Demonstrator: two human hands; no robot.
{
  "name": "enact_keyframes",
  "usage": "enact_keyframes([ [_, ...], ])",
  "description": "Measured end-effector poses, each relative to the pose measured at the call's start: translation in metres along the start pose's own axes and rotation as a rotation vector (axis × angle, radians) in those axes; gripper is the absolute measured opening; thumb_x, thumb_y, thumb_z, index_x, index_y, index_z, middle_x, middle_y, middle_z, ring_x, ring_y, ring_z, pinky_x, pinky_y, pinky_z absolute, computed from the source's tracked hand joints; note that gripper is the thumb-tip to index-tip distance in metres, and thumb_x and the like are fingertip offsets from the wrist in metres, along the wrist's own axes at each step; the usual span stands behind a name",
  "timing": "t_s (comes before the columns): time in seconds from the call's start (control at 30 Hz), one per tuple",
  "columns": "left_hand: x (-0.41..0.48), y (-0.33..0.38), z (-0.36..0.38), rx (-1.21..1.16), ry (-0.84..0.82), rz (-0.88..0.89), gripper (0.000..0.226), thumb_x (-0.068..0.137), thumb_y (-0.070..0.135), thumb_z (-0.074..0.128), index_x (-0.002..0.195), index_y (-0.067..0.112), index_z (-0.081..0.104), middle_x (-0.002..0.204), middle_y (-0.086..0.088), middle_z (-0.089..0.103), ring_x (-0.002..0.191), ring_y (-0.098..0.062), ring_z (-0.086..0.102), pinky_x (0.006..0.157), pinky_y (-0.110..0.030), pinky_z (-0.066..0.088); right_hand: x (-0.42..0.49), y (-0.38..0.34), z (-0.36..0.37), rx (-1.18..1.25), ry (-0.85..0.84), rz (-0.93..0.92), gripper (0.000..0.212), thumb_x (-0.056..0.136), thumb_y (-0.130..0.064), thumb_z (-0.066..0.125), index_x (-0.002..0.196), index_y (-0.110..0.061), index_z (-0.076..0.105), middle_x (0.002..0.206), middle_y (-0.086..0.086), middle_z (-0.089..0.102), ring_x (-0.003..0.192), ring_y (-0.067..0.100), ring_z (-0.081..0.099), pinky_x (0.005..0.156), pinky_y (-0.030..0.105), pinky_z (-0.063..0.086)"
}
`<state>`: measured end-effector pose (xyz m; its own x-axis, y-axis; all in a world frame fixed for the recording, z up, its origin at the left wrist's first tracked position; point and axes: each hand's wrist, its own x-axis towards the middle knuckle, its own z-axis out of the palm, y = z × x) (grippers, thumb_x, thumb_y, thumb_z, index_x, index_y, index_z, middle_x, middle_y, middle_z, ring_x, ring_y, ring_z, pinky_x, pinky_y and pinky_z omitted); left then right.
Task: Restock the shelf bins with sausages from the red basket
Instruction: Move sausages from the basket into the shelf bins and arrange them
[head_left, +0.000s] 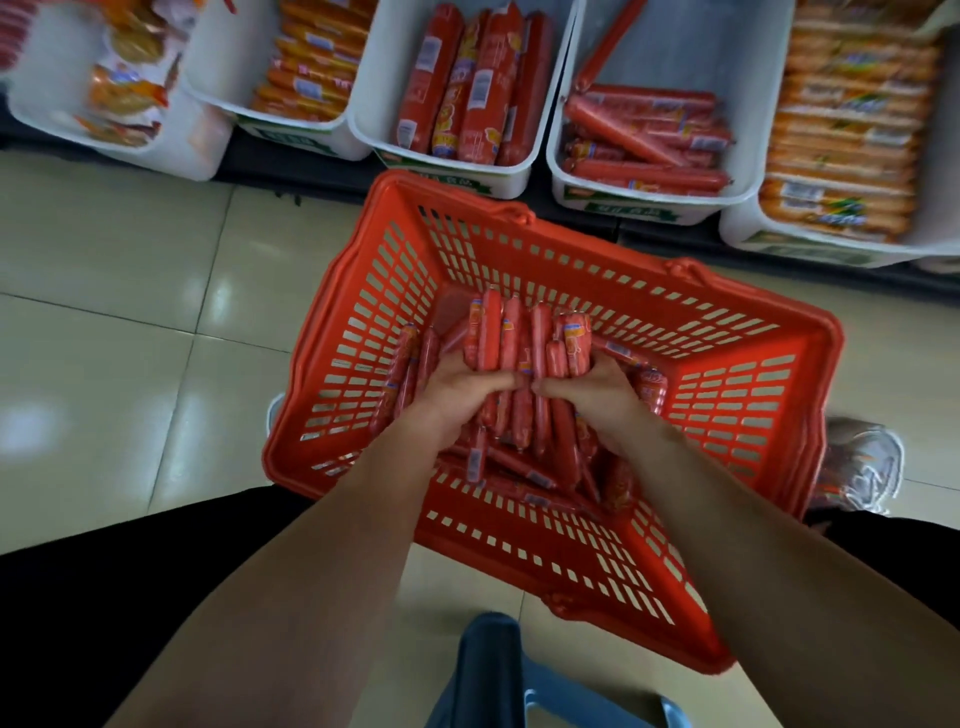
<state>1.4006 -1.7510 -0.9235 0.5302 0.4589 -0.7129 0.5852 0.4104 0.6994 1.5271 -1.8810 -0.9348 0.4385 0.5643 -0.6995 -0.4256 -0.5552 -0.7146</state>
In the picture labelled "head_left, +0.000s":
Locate person's right hand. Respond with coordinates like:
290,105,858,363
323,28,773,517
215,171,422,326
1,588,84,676
532,354,654,459

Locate person's left hand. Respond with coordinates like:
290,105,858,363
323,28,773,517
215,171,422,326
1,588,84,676
408,351,525,453

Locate red sausage stick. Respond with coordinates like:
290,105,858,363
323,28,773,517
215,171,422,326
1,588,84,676
529,301,555,457
545,340,582,489
499,295,535,451
463,298,486,370
561,310,594,378
478,288,504,436

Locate person's left forearm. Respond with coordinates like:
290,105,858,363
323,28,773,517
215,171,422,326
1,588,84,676
105,416,455,728

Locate person's right forearm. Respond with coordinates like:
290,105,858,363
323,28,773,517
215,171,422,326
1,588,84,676
618,420,960,728

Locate pile of loose red sausages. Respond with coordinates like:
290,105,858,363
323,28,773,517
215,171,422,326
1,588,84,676
367,321,670,520

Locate red plastic shopping basket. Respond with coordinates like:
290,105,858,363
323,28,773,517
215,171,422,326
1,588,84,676
261,169,847,676

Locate white bin with yellow packs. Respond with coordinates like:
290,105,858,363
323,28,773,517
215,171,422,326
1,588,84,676
718,0,960,270

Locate heap of thin red sausages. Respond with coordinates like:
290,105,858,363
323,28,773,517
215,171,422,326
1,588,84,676
561,0,736,198

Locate large red sausage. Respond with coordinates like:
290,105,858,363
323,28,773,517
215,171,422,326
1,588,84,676
430,10,490,161
395,3,465,156
456,2,525,167
495,10,555,168

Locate blue plastic stool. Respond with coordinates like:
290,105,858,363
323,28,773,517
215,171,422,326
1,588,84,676
424,612,693,728

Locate silver right sneaker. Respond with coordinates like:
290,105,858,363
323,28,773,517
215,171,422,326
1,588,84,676
808,417,906,519

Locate white bin with large sausages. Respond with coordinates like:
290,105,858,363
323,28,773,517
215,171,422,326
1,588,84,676
348,0,580,201

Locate white bin with thin sausages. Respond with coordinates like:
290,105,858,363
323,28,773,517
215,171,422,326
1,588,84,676
545,0,798,227

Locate stack of orange sausages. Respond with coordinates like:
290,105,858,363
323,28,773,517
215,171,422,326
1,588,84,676
249,0,378,123

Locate stack of yellow sausage packs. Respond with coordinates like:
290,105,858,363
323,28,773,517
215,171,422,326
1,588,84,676
758,0,946,243

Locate white bin with orange sausages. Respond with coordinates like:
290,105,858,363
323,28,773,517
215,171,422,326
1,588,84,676
180,0,378,162

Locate heap of orange snack packets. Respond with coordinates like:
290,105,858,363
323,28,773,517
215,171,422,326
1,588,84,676
73,0,209,149

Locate white bin with snack packets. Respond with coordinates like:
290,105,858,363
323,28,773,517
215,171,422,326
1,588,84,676
6,0,235,183

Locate red packets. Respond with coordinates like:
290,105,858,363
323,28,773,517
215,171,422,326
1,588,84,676
0,0,40,74

